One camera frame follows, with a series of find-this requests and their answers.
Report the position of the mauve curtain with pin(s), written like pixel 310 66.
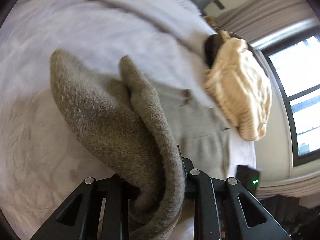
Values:
pixel 258 21

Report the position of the olive knit sweater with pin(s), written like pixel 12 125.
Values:
pixel 122 123

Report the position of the black round basket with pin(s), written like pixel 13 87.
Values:
pixel 224 49

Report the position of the cream striped garment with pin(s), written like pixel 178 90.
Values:
pixel 244 95

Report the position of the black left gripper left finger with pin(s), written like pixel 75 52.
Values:
pixel 78 216

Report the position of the black framed window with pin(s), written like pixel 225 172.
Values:
pixel 294 64

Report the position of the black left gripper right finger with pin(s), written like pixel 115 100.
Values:
pixel 225 209

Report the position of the lavender textured bedspread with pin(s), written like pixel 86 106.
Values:
pixel 42 162

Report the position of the grey folded trousers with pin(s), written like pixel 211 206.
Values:
pixel 200 134

